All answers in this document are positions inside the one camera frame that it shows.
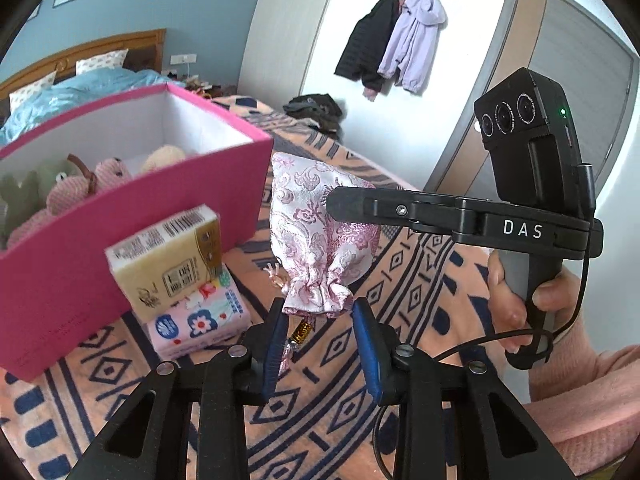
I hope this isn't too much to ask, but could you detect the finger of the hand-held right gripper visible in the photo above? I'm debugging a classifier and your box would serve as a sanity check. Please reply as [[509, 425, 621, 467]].
[[325, 186, 463, 233]]

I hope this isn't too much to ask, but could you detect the blue duvet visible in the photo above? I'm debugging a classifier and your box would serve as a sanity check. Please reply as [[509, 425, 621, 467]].
[[0, 67, 188, 146]]

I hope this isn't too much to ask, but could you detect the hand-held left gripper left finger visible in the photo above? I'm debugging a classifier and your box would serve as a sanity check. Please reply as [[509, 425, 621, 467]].
[[65, 297, 291, 480]]

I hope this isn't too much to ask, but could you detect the person's right hand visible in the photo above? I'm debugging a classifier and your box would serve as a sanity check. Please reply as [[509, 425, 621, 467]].
[[486, 249, 583, 356]]

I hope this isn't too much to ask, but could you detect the black puffer jacket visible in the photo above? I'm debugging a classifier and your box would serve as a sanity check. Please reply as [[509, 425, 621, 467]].
[[334, 0, 403, 92]]

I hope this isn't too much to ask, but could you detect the pink brocade drawstring pouch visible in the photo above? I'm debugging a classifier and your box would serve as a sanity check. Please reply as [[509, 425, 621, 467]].
[[264, 152, 381, 378]]

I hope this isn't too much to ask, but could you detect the beige fluffy plush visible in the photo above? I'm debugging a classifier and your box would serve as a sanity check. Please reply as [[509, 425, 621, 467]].
[[139, 144, 185, 173]]

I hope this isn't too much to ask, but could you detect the white printed pillow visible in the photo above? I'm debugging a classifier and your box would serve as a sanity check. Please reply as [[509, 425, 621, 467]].
[[75, 49, 129, 76], [9, 71, 57, 111]]

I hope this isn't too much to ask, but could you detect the pink knitted bunny plush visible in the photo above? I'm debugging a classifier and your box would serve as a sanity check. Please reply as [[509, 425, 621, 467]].
[[7, 155, 133, 251]]

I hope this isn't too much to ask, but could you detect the lilac hooded jacket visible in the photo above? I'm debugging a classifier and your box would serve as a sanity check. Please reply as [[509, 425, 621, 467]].
[[377, 0, 448, 96]]

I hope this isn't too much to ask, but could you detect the wooden headboard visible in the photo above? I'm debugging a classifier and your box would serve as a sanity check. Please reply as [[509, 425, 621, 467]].
[[0, 28, 167, 103]]

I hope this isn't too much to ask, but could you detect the pink cardboard box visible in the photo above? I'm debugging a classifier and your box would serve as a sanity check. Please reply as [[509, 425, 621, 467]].
[[0, 83, 275, 383]]

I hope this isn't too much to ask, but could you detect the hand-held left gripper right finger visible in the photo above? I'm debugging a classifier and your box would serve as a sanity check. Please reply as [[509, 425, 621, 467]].
[[350, 297, 576, 480]]

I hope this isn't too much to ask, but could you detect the yellow tissue packet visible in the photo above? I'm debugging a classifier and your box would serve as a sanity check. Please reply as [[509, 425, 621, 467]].
[[104, 204, 223, 322]]

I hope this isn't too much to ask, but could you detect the pink floral tissue pack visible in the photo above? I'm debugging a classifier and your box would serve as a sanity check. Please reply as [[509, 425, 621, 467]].
[[145, 267, 251, 361]]

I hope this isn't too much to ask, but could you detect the green frog plush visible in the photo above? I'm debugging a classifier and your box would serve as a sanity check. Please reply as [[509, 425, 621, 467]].
[[0, 157, 83, 241]]

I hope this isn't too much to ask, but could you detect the black bag on bed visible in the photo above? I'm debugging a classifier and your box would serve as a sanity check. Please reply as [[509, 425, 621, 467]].
[[282, 92, 346, 133]]

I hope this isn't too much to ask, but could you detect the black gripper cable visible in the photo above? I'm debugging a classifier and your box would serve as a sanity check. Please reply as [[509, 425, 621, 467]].
[[371, 161, 597, 480]]

